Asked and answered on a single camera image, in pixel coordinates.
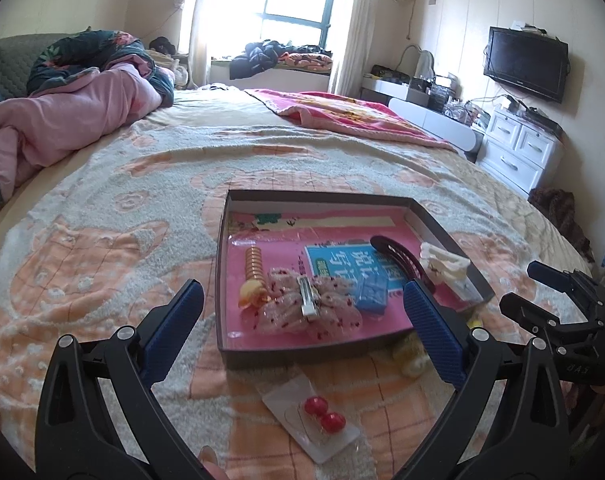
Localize cream flower hair accessory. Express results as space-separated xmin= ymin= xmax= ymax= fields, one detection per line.
xmin=392 ymin=332 xmax=433 ymax=378

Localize pink book with blue label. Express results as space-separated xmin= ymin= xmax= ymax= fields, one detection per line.
xmin=225 ymin=205 xmax=464 ymax=347

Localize white table mirror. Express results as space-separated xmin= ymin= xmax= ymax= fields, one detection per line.
xmin=415 ymin=45 xmax=435 ymax=78

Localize air conditioner hose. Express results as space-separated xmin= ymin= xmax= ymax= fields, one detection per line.
xmin=392 ymin=0 xmax=418 ymax=41

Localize black set-top box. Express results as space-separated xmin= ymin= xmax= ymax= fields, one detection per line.
xmin=502 ymin=95 xmax=563 ymax=133

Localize cream curtain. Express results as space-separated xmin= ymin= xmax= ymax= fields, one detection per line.
xmin=177 ymin=0 xmax=218 ymax=86
xmin=327 ymin=0 xmax=378 ymax=96

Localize small blue box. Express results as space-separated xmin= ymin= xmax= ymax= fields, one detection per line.
xmin=355 ymin=275 xmax=389 ymax=317

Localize desk clutter of cosmetics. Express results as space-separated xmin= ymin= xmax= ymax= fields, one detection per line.
xmin=409 ymin=72 xmax=488 ymax=126

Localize white drawer dresser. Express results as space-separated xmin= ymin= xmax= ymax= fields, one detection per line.
xmin=475 ymin=106 xmax=565 ymax=196

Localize dark blue jacket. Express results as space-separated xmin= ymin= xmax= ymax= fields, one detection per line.
xmin=230 ymin=39 xmax=288 ymax=80

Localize brown hair claw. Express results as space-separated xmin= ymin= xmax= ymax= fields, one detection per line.
xmin=369 ymin=235 xmax=435 ymax=293

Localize white rounded desk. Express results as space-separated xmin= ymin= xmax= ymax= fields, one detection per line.
xmin=361 ymin=72 xmax=483 ymax=153

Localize pink printed blanket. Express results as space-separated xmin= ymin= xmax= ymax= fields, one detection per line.
xmin=245 ymin=87 xmax=458 ymax=151

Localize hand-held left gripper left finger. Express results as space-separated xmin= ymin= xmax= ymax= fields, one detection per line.
xmin=35 ymin=279 xmax=218 ymax=480

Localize peach and white bedspread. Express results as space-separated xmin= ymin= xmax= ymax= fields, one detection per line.
xmin=0 ymin=87 xmax=598 ymax=480

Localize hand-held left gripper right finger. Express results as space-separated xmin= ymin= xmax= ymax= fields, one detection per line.
xmin=397 ymin=279 xmax=570 ymax=480

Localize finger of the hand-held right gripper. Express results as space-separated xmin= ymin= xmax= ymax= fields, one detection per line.
xmin=527 ymin=260 xmax=595 ymax=294
xmin=499 ymin=292 xmax=563 ymax=336

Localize polka dot bow hair clip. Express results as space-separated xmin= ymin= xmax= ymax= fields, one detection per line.
xmin=255 ymin=266 xmax=365 ymax=337

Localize person's left hand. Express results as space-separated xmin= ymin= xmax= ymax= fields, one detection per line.
xmin=198 ymin=447 xmax=229 ymax=480

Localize cream hair claw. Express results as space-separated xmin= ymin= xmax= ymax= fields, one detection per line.
xmin=419 ymin=242 xmax=470 ymax=281

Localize clear plastic bag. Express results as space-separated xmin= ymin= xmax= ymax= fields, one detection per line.
xmin=445 ymin=272 xmax=484 ymax=308

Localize black wall television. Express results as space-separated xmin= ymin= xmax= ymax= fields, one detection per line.
xmin=483 ymin=26 xmax=569 ymax=104

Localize clear earring card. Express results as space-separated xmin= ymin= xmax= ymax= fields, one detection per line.
xmin=261 ymin=374 xmax=363 ymax=465

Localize orange spiral hair tie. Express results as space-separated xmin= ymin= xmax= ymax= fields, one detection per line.
xmin=239 ymin=246 xmax=268 ymax=308

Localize grey quilted headboard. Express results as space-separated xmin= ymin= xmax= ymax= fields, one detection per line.
xmin=0 ymin=34 xmax=78 ymax=96

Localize red floral cloth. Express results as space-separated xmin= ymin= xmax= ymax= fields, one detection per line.
xmin=277 ymin=50 xmax=333 ymax=71

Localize dark cardboard box tray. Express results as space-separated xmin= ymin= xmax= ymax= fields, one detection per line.
xmin=216 ymin=189 xmax=495 ymax=371

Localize pink floral quilt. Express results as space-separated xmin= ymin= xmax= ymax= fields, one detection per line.
xmin=0 ymin=30 xmax=176 ymax=211

